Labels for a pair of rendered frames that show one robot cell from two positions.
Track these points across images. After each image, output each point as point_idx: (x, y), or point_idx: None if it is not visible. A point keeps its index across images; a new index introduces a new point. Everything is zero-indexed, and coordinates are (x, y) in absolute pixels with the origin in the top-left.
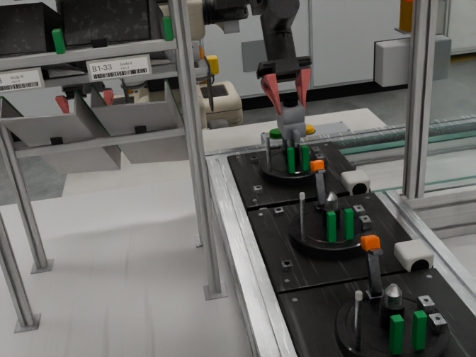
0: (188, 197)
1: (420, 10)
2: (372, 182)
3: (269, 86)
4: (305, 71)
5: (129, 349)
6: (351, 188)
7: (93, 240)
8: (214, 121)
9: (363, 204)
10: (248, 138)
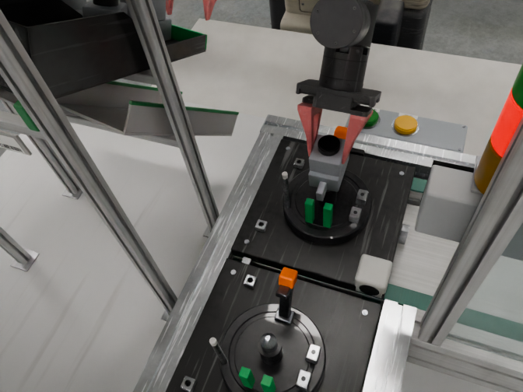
0: (247, 150)
1: (494, 194)
2: (428, 252)
3: (300, 120)
4: (356, 120)
5: (68, 343)
6: (358, 285)
7: (131, 174)
8: (387, 1)
9: (350, 321)
10: (374, 73)
